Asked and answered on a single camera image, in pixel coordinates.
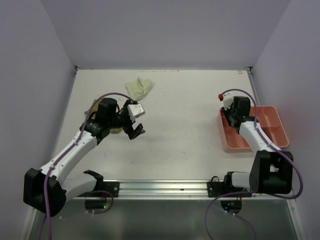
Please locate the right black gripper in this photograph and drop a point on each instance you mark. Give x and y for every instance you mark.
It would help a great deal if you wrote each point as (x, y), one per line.
(226, 112)

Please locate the pale green underwear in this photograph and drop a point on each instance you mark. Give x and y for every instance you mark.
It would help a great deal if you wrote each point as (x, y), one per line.
(139, 88)

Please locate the olive and cream underwear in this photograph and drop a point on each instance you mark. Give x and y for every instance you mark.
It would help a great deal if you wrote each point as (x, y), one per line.
(104, 113)

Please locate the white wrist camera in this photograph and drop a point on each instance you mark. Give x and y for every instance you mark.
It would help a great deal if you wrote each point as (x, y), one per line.
(135, 110)
(227, 99)

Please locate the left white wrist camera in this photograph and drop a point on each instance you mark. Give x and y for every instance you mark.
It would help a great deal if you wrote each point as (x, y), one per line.
(135, 110)

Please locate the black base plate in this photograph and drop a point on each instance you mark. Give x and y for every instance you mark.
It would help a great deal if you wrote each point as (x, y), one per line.
(217, 187)
(112, 187)

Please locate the pink divided tray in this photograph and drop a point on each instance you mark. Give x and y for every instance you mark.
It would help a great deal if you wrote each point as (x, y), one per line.
(270, 122)

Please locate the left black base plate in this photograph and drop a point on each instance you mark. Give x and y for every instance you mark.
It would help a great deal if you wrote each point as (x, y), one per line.
(112, 187)

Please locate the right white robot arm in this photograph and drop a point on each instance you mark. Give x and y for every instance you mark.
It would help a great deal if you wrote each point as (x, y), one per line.
(271, 173)

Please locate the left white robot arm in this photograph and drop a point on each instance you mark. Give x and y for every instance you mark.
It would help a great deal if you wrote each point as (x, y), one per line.
(47, 189)

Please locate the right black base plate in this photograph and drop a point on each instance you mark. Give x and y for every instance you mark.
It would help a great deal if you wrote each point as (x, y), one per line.
(217, 187)

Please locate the aluminium mounting rail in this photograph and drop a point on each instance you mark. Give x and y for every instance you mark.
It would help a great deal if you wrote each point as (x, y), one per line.
(162, 189)

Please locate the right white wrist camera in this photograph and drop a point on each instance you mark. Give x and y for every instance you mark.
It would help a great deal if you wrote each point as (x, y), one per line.
(227, 99)

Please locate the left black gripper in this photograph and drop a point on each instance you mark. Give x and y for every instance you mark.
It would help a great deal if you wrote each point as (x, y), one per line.
(128, 129)

